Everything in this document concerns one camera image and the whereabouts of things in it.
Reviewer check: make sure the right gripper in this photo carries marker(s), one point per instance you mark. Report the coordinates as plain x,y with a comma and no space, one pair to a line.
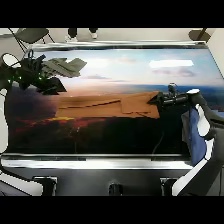
173,99

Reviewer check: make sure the brown shirt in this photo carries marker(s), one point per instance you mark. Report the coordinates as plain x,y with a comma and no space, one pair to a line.
110,106

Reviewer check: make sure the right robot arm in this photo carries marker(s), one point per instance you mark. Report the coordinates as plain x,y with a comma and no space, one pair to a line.
203,173

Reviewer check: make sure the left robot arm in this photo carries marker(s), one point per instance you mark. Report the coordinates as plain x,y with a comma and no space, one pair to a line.
3,126

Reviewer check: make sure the dark folding chair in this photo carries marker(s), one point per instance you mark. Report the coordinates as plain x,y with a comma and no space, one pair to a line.
31,34
200,34

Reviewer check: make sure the person's legs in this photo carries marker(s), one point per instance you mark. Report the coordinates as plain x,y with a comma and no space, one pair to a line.
81,33

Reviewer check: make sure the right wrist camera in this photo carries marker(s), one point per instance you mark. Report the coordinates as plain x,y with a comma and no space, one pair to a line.
172,88

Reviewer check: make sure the silver frame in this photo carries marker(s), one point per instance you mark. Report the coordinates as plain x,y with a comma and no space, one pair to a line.
100,164

